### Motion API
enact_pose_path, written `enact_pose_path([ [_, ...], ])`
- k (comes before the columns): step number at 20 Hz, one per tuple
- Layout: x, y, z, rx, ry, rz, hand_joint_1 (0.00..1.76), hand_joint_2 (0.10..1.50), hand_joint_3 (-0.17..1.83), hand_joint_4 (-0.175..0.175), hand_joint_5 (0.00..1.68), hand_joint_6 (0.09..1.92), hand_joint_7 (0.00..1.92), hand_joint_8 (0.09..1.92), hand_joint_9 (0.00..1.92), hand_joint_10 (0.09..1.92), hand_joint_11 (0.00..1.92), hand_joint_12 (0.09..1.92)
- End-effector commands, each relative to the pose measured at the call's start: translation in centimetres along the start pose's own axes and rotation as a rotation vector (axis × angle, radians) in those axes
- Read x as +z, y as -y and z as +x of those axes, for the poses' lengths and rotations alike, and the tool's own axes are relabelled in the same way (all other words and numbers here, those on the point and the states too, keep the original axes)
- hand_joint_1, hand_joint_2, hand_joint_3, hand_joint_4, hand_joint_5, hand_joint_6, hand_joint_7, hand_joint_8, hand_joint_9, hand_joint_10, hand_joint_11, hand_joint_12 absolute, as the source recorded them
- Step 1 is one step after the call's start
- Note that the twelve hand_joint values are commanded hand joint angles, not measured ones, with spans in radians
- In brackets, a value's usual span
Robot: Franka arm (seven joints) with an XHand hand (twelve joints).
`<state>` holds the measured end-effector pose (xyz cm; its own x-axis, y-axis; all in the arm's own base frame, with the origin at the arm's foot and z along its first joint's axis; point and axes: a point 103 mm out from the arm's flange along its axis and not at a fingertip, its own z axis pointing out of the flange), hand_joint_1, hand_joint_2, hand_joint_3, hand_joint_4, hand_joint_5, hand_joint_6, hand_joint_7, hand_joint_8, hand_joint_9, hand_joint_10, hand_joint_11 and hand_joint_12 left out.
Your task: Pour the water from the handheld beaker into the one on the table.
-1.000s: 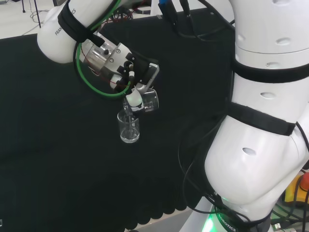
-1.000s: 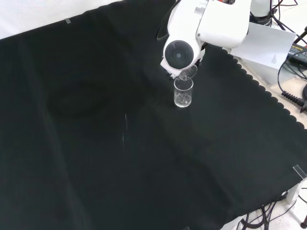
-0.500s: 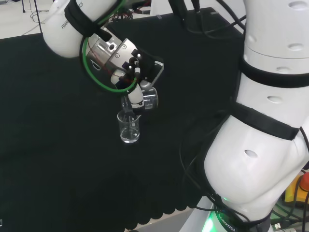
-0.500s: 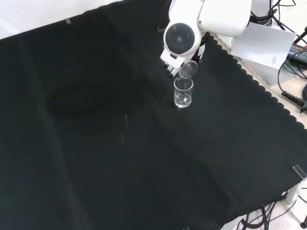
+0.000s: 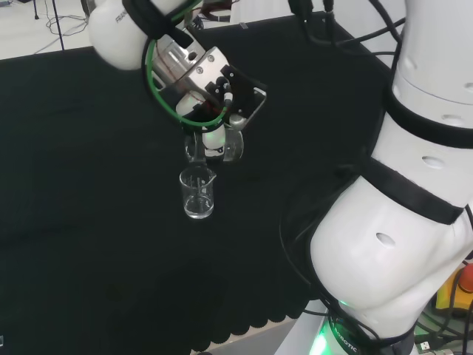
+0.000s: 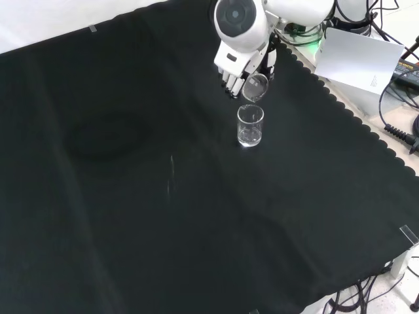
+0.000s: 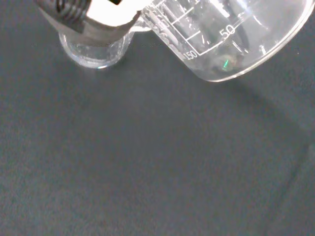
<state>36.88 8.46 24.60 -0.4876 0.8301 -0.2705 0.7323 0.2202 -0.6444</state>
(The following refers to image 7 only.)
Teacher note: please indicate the small clear glass beaker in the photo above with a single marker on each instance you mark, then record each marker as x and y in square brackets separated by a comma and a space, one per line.
[98, 55]

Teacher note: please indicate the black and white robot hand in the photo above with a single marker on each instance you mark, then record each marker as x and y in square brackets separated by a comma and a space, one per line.
[103, 22]

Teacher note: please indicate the black bench cloth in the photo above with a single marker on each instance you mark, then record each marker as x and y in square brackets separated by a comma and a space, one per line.
[147, 159]

